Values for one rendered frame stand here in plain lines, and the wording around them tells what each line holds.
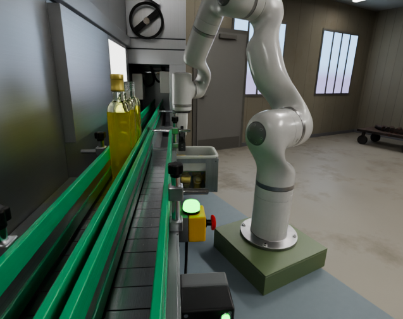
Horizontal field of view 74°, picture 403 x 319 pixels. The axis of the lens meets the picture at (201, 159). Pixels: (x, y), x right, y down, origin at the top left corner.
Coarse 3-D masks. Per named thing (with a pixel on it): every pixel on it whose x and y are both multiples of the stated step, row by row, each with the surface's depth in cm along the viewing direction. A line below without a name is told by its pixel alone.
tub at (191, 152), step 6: (186, 150) 128; (192, 150) 129; (198, 150) 129; (204, 150) 129; (210, 150) 129; (180, 156) 112; (186, 156) 112; (192, 156) 113; (198, 156) 113; (204, 156) 113; (210, 156) 113; (216, 156) 115
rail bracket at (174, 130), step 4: (172, 116) 104; (176, 116) 104; (172, 120) 104; (176, 120) 104; (176, 124) 105; (148, 128) 104; (172, 128) 104; (176, 128) 105; (172, 132) 105; (176, 132) 105; (176, 136) 106; (176, 140) 106; (172, 144) 106; (176, 144) 106
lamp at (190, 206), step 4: (188, 200) 69; (192, 200) 69; (196, 200) 69; (184, 204) 68; (188, 204) 67; (192, 204) 67; (196, 204) 67; (184, 208) 68; (188, 208) 67; (192, 208) 67; (196, 208) 67; (184, 212) 68; (188, 212) 67; (192, 212) 67; (196, 212) 67
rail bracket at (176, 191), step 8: (168, 168) 47; (176, 168) 46; (176, 176) 47; (168, 184) 49; (176, 184) 48; (168, 192) 48; (176, 192) 48; (184, 192) 48; (192, 192) 49; (200, 192) 49; (208, 192) 49; (176, 200) 48; (176, 208) 49; (176, 216) 49; (176, 224) 49; (176, 232) 50
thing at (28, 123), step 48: (0, 0) 46; (48, 0) 64; (96, 0) 104; (0, 48) 46; (48, 48) 64; (0, 96) 46; (48, 96) 64; (0, 144) 46; (48, 144) 63; (96, 144) 102; (0, 192) 46; (48, 192) 63
